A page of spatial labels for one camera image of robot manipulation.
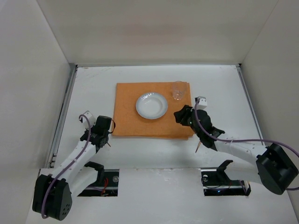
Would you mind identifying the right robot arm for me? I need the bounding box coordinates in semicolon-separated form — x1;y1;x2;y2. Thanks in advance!
174;105;299;195

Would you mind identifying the clear plastic cup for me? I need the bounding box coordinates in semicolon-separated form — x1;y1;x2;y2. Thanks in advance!
172;81;187;100

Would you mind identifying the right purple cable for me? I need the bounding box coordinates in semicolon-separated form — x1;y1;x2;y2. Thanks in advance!
193;99;299;194

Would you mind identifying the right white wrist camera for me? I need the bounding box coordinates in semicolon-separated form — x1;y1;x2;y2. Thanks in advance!
194;96;207;110

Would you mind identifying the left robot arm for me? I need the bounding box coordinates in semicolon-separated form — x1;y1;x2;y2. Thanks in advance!
32;111;116;221

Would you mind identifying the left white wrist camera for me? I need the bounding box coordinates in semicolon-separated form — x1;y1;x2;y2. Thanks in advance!
79;111;96;129

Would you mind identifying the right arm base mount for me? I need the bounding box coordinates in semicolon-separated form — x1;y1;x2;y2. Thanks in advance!
200;168;251;196

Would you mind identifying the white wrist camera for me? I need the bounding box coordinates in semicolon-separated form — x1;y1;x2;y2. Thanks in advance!
79;111;96;129
194;96;207;110

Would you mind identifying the aluminium table rail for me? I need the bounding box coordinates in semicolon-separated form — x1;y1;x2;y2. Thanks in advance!
44;63;78;168
236;64;263;139

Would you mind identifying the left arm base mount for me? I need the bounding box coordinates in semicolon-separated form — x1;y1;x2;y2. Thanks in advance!
79;169;120;197

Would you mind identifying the right aluminium table rail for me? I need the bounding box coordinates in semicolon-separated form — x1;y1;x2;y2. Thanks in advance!
236;64;263;139

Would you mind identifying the white paper plate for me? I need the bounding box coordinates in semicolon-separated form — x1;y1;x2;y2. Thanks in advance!
135;92;168;119

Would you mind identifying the orange cloth napkin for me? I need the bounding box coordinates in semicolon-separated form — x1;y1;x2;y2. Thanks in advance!
112;82;194;139

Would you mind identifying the left aluminium table rail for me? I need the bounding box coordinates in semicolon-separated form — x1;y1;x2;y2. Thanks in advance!
44;63;78;168

